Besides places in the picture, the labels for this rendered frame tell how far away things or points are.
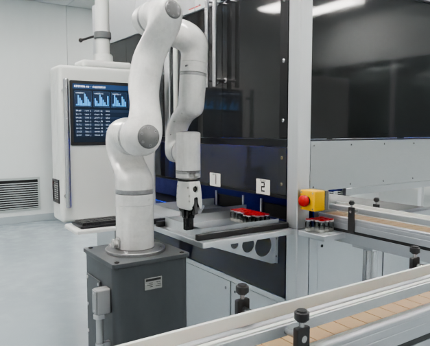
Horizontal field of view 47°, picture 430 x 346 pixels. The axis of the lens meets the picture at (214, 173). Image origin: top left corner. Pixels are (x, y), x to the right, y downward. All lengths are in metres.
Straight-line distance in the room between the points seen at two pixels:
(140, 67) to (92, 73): 0.95
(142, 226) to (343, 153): 0.86
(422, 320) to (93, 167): 1.85
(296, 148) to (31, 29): 5.75
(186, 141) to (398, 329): 0.97
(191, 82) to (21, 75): 5.55
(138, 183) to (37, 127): 5.61
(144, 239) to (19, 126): 5.58
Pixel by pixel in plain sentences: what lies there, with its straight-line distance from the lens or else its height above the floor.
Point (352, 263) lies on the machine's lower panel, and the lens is 2.10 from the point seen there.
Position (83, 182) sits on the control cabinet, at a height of 0.99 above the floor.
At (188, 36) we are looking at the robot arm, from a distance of 1.65.
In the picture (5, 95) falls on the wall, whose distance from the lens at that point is 7.00.
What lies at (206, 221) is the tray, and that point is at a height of 0.88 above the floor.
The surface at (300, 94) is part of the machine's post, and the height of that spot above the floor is 1.37.
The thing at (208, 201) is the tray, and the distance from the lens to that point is 2.37.
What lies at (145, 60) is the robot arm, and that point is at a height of 1.46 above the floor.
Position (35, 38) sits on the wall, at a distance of 7.18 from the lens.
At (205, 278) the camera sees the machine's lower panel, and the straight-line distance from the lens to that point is 2.39.
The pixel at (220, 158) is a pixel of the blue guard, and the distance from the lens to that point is 2.18.
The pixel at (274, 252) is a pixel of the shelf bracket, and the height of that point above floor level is 0.77.
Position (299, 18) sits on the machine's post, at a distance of 1.84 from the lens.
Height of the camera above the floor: 1.24
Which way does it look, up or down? 5 degrees down
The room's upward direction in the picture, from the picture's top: straight up
